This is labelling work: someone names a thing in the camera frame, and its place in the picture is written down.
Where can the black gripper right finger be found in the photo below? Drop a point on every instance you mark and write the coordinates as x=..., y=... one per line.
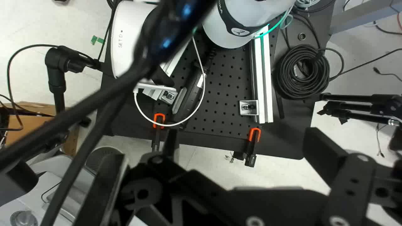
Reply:
x=355, y=181

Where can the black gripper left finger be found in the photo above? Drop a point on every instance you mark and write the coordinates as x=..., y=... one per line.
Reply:
x=157, y=191

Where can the orange clamp left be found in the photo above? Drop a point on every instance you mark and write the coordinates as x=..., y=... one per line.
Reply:
x=158, y=119

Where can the orange clamp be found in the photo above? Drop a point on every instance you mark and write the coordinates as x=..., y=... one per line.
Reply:
x=158, y=119
x=252, y=139

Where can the black tripod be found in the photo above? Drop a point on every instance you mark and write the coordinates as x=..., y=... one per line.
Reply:
x=377, y=108

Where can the orange clamp right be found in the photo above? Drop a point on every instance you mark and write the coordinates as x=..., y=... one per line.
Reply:
x=252, y=139

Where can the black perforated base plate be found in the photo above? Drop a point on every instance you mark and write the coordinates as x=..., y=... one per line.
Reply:
x=218, y=123

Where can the black camera stand pole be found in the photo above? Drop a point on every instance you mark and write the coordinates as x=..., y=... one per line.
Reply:
x=59, y=60

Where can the black cable bundle sleeve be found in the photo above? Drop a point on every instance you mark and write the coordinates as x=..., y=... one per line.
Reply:
x=158, y=42

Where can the aluminium extrusion rail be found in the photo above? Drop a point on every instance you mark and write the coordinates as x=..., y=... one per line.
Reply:
x=262, y=77

